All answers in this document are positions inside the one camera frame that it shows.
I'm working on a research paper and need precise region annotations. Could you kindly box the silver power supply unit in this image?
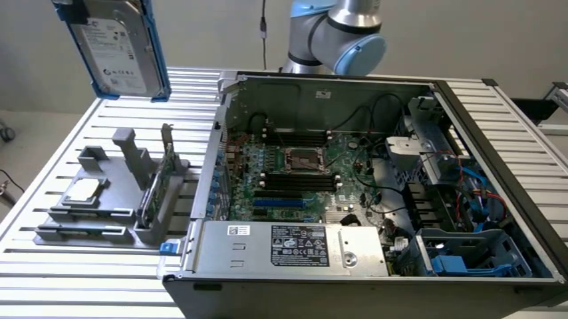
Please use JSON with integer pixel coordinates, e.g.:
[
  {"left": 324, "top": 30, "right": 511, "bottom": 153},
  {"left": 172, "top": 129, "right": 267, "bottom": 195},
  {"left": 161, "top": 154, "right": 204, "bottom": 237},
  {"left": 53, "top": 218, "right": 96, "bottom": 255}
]
[{"left": 181, "top": 220, "right": 391, "bottom": 278}]

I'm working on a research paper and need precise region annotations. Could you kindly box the black RAM slot bank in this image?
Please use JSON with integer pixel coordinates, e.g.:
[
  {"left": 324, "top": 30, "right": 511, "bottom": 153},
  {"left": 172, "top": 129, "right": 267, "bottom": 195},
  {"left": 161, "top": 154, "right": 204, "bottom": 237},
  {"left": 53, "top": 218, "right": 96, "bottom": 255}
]
[
  {"left": 264, "top": 127, "right": 335, "bottom": 148},
  {"left": 260, "top": 171, "right": 344, "bottom": 193}
]

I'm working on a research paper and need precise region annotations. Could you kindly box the metal drive cage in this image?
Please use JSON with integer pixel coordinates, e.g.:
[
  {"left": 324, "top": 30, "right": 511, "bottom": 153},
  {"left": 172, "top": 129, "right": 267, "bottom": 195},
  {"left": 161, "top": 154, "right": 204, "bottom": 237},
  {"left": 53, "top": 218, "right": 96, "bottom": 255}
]
[{"left": 386, "top": 96, "right": 474, "bottom": 169}]

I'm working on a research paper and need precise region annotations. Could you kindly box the hanging black cable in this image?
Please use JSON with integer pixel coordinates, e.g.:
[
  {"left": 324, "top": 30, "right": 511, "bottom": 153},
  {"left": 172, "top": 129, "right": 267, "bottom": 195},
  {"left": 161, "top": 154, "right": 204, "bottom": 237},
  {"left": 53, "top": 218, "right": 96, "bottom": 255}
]
[{"left": 259, "top": 0, "right": 271, "bottom": 71}]

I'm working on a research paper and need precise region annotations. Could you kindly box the black power wire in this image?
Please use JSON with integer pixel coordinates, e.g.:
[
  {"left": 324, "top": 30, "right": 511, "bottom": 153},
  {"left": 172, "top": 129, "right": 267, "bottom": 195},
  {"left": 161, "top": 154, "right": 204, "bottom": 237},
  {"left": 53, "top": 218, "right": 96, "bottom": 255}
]
[{"left": 364, "top": 184, "right": 412, "bottom": 213}]

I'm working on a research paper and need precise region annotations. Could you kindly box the blue expansion slot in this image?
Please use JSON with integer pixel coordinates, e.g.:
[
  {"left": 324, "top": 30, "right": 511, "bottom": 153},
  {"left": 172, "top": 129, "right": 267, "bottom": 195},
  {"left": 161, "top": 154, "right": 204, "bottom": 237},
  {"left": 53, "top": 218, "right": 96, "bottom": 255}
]
[{"left": 253, "top": 198, "right": 308, "bottom": 207}]

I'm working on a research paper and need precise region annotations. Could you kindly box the green motherboard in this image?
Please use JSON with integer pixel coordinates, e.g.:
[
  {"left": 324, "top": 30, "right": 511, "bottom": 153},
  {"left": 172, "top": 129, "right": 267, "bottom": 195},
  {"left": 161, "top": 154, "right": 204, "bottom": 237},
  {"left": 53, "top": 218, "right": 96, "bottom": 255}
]
[{"left": 212, "top": 130, "right": 388, "bottom": 224}]

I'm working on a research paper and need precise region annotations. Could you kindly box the black cable with connector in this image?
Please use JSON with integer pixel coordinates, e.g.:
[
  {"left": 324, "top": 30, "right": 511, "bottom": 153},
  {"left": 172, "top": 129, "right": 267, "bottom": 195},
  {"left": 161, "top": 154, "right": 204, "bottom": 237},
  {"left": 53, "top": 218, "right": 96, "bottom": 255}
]
[{"left": 0, "top": 169, "right": 26, "bottom": 203}]

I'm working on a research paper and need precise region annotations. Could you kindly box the black open PC case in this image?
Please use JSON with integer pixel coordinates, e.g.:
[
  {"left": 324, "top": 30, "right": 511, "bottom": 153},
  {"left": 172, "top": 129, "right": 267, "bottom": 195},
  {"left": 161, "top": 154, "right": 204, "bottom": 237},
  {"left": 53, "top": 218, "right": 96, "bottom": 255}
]
[{"left": 161, "top": 70, "right": 568, "bottom": 319}]

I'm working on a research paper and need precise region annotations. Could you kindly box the red wire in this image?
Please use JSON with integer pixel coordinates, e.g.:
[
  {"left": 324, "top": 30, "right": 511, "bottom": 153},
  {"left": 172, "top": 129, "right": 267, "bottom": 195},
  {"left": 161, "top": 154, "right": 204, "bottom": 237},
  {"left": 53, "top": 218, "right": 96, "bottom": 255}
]
[{"left": 474, "top": 194, "right": 512, "bottom": 221}]

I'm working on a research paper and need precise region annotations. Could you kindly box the blue case latch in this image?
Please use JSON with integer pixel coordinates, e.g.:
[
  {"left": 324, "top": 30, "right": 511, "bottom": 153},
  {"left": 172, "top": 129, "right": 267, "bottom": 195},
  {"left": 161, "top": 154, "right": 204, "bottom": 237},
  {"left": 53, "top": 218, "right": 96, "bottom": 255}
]
[{"left": 160, "top": 239, "right": 189, "bottom": 257}]

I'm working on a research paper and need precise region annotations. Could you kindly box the RAM stick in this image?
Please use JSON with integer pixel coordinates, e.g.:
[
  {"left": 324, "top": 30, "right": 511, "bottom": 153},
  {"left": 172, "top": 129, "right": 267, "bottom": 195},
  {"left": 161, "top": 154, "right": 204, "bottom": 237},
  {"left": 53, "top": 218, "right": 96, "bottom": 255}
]
[
  {"left": 50, "top": 207, "right": 134, "bottom": 215},
  {"left": 38, "top": 225, "right": 126, "bottom": 234}
]

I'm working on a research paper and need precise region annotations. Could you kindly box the silver CPU chip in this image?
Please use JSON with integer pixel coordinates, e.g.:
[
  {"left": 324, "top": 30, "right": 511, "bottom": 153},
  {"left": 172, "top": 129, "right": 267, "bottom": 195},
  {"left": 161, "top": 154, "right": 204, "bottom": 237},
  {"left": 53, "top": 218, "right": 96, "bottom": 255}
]
[{"left": 66, "top": 179, "right": 108, "bottom": 201}]

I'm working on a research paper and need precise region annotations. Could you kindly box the aluminium frame with black bracket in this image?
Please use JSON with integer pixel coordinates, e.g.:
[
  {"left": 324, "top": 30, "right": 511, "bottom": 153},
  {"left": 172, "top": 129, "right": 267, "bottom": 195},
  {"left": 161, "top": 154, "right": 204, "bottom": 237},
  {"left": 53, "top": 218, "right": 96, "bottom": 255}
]
[{"left": 510, "top": 81, "right": 568, "bottom": 136}]

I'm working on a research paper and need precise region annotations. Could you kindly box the black looped wire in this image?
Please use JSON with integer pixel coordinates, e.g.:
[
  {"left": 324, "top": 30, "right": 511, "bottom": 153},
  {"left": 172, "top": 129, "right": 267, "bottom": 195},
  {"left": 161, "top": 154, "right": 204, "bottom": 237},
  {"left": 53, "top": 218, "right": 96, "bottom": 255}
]
[{"left": 331, "top": 94, "right": 407, "bottom": 134}]

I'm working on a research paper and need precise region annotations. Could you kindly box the grey disk bay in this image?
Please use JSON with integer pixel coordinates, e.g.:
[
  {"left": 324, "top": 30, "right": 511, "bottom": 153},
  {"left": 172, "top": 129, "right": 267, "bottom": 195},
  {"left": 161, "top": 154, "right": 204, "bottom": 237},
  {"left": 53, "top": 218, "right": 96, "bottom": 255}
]
[{"left": 414, "top": 227, "right": 535, "bottom": 278}]

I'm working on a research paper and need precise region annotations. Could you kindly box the black chair wheel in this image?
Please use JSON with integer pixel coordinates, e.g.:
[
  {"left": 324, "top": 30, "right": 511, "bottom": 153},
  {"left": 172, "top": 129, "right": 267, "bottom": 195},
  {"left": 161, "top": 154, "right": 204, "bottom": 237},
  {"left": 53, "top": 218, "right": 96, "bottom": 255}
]
[{"left": 0, "top": 122, "right": 18, "bottom": 143}]

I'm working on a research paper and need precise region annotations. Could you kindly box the CPU socket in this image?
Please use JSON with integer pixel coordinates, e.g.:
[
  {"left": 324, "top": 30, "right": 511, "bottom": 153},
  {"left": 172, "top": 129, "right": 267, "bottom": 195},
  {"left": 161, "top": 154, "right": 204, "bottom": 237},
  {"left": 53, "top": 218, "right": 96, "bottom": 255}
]
[{"left": 281, "top": 146, "right": 329, "bottom": 172}]

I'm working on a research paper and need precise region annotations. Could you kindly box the hard disk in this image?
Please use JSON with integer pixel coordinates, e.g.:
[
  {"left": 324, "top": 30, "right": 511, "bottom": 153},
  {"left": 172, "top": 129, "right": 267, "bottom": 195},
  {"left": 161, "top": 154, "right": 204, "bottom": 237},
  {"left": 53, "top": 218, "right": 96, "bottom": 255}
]
[{"left": 53, "top": 0, "right": 173, "bottom": 104}]

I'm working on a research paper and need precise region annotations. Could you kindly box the green graphics card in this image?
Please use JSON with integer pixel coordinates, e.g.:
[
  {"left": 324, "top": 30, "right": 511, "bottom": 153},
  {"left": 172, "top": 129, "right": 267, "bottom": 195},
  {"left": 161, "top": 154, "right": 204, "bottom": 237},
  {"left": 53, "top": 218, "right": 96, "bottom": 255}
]
[{"left": 134, "top": 123, "right": 180, "bottom": 231}]

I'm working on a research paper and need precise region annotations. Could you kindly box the blue empty disk carrier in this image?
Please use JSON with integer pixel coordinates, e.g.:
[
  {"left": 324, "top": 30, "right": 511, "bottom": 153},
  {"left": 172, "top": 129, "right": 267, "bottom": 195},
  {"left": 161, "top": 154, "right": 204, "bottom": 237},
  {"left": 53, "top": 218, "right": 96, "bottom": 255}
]
[{"left": 430, "top": 255, "right": 502, "bottom": 277}]

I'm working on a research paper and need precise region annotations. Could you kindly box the grey parts rack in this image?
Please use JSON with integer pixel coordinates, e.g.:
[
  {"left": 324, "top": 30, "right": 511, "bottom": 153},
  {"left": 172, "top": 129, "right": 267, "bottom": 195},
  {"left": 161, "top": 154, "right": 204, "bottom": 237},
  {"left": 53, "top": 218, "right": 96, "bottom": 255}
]
[{"left": 34, "top": 127, "right": 193, "bottom": 249}]

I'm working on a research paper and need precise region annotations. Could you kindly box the blue data wire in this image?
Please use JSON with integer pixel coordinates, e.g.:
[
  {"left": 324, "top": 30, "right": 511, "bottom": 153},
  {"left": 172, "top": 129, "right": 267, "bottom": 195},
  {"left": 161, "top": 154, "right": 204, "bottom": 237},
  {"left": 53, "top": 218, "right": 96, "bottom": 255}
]
[{"left": 458, "top": 165, "right": 495, "bottom": 233}]

